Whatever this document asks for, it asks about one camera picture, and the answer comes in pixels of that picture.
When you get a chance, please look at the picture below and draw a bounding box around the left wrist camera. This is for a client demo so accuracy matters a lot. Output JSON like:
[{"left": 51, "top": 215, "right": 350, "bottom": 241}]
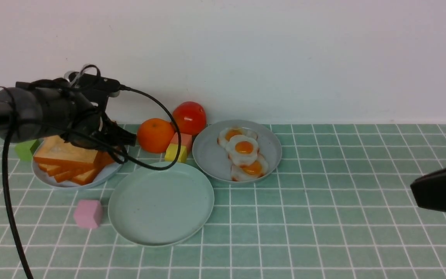
[{"left": 63, "top": 71, "right": 122, "bottom": 107}]

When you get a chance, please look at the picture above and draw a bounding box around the orange fruit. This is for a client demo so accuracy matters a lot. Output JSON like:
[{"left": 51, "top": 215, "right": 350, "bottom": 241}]
[{"left": 137, "top": 118, "right": 175, "bottom": 153}]

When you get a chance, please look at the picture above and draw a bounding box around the red tomato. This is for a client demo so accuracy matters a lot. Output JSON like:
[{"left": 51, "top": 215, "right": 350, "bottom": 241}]
[{"left": 172, "top": 102, "right": 207, "bottom": 136}]

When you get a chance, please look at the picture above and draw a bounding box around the yellow block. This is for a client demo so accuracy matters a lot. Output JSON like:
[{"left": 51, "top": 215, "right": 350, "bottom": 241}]
[{"left": 164, "top": 143, "right": 188, "bottom": 163}]

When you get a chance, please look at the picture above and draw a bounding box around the light blue bread plate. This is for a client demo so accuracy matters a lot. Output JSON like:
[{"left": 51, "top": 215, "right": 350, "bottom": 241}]
[{"left": 32, "top": 159, "right": 122, "bottom": 190}]

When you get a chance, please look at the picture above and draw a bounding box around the toast slice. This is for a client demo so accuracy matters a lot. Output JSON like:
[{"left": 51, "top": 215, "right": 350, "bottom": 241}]
[
  {"left": 70, "top": 168, "right": 101, "bottom": 185},
  {"left": 53, "top": 167, "right": 96, "bottom": 183},
  {"left": 33, "top": 136, "right": 103, "bottom": 169},
  {"left": 37, "top": 152, "right": 114, "bottom": 176}
]

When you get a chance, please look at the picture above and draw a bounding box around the salmon pink block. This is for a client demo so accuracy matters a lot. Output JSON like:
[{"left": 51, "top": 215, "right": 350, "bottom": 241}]
[{"left": 170, "top": 133, "right": 193, "bottom": 154}]

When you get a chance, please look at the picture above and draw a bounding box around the fried egg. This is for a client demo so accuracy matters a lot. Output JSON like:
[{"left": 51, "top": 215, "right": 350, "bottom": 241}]
[
  {"left": 230, "top": 153, "right": 269, "bottom": 182},
  {"left": 225, "top": 135, "right": 259, "bottom": 167},
  {"left": 216, "top": 126, "right": 258, "bottom": 148}
]

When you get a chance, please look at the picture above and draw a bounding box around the pink cube block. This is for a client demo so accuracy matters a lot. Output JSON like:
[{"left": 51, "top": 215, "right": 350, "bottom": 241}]
[{"left": 73, "top": 200, "right": 103, "bottom": 229}]

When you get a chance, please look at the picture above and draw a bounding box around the mint green empty plate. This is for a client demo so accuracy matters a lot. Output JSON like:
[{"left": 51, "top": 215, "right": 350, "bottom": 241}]
[{"left": 108, "top": 163, "right": 215, "bottom": 247}]

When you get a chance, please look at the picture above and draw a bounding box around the grey egg plate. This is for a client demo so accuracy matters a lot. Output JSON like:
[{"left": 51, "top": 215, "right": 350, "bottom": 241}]
[{"left": 192, "top": 119, "right": 283, "bottom": 184}]

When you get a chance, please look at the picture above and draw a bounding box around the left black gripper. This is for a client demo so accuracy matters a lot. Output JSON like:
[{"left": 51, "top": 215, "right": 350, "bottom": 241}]
[{"left": 61, "top": 89, "right": 136, "bottom": 151}]

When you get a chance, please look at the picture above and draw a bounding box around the green checkered tablecloth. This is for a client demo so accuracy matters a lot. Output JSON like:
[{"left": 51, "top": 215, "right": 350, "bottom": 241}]
[{"left": 9, "top": 124, "right": 446, "bottom": 279}]

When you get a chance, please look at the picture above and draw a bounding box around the left black cable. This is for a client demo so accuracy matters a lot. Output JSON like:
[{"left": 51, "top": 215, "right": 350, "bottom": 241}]
[{"left": 0, "top": 64, "right": 182, "bottom": 279}]

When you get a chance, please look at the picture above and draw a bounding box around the green cube block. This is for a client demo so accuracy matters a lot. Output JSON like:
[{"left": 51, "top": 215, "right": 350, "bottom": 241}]
[{"left": 14, "top": 139, "right": 41, "bottom": 161}]

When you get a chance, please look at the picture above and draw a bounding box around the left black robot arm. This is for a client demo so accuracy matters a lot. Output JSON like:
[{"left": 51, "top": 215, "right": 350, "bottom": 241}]
[{"left": 0, "top": 86, "right": 136, "bottom": 151}]

